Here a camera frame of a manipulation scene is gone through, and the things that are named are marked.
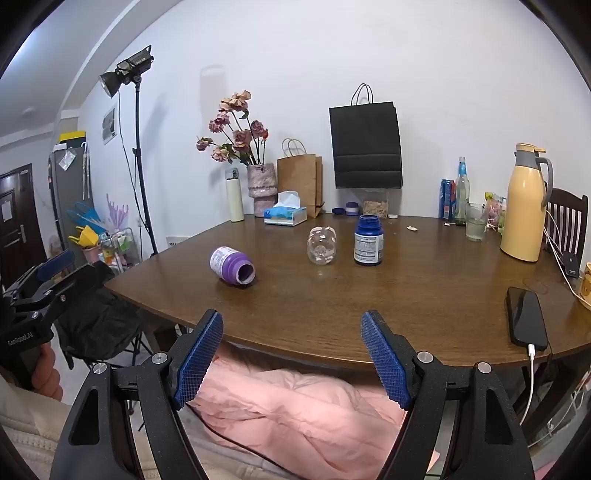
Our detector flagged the tall glass bottle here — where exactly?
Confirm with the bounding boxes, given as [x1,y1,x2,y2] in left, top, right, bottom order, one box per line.
[455,157,472,227]

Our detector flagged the dark wooden chair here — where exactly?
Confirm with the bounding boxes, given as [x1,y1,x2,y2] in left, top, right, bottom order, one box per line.
[542,187,590,264]

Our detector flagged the white charging cable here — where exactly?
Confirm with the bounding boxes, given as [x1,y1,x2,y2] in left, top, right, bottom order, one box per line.
[519,344,539,425]

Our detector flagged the white thermos bottle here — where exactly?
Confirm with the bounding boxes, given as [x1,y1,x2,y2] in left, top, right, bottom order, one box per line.
[225,168,245,223]

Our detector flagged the yellow box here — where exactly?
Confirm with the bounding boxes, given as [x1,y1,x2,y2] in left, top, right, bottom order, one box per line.
[59,130,88,151]

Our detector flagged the blue drink can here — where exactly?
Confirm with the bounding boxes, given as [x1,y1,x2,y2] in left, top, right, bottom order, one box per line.
[440,179,458,220]

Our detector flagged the pink jacket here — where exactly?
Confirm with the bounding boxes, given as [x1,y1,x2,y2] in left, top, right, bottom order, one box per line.
[185,344,444,480]

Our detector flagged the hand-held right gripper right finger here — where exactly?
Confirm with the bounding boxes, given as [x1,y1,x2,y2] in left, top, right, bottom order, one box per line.
[360,309,532,480]

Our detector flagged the person's left forearm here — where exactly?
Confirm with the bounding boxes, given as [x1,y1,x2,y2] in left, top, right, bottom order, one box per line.
[0,367,75,480]

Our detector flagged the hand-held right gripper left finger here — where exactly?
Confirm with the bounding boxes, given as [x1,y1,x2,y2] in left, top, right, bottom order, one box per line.
[50,309,225,480]

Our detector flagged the black studio light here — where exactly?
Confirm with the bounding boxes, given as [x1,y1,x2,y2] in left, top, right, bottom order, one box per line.
[99,45,154,99]

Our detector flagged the grey refrigerator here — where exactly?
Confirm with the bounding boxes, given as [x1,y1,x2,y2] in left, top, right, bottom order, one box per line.
[48,143,95,259]

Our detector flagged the black cloth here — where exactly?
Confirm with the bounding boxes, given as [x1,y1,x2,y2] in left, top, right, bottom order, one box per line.
[54,272,145,370]

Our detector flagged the blue plastic hangers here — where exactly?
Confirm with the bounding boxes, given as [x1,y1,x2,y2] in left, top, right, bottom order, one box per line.
[67,202,100,232]

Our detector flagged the clear glass cup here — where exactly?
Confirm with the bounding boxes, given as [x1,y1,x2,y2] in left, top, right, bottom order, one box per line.
[307,226,337,266]

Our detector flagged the person's left hand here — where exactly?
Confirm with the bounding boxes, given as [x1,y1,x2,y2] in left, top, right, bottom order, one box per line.
[31,344,64,401]

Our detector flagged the purple plastic hangers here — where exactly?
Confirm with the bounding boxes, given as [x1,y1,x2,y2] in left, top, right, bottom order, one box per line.
[106,194,131,230]

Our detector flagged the blue tissue box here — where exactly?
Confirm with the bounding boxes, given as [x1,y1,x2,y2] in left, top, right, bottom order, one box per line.
[263,191,308,227]

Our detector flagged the clear snack jar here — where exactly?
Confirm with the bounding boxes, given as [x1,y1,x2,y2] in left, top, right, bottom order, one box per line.
[361,188,389,219]

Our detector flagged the glass tumbler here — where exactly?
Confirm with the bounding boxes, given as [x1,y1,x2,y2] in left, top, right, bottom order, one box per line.
[465,203,489,243]

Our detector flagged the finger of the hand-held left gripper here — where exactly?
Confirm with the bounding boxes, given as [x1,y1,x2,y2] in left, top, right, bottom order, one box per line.
[4,249,77,301]
[9,262,115,334]

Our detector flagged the brown paper bag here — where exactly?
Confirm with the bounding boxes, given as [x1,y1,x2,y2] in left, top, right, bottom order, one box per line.
[276,138,325,219]

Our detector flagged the colourful snack packets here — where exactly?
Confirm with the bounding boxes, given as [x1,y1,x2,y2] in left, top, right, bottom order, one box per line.
[484,191,508,234]

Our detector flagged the black smartphone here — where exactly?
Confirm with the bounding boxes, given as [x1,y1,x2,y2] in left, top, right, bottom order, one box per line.
[505,287,549,352]

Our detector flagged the black paper bag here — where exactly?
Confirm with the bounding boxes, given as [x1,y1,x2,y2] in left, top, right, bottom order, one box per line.
[329,83,403,189]

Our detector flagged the dried pink flowers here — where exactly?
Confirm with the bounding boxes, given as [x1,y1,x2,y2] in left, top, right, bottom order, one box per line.
[196,90,269,167]

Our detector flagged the black power adapter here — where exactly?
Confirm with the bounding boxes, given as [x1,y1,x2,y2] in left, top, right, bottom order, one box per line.
[556,251,581,278]

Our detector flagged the white storage cart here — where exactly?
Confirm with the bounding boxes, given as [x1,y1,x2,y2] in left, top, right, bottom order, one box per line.
[99,228,139,273]

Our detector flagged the dark wooden door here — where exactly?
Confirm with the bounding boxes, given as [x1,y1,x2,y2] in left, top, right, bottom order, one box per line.
[0,164,47,287]

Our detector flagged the yellow thermos jug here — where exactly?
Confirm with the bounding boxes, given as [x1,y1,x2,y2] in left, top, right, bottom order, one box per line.
[500,143,554,262]

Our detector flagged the purple white tipped bottle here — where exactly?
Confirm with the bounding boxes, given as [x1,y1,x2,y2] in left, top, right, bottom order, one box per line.
[210,246,256,288]

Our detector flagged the pink ceramic vase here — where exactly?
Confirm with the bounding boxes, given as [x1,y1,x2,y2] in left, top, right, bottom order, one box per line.
[246,164,279,216]

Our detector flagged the blue pill bottle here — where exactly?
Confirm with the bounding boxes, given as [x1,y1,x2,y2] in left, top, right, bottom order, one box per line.
[353,215,384,267]

